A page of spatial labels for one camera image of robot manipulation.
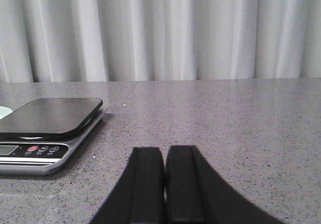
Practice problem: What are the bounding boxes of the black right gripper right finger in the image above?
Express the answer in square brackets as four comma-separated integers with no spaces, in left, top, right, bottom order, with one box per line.
[166,146,280,223]

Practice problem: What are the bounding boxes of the light green plate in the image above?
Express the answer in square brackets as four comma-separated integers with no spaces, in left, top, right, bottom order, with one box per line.
[0,106,13,119]

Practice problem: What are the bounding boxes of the silver digital kitchen scale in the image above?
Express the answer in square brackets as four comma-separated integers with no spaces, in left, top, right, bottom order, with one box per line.
[1,98,106,175]

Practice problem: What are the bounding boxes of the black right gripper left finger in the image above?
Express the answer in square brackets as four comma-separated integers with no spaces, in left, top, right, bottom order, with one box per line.
[90,147,165,223]

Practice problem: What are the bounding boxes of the white pleated curtain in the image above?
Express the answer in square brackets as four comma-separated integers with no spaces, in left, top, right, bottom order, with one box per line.
[1,0,320,83]

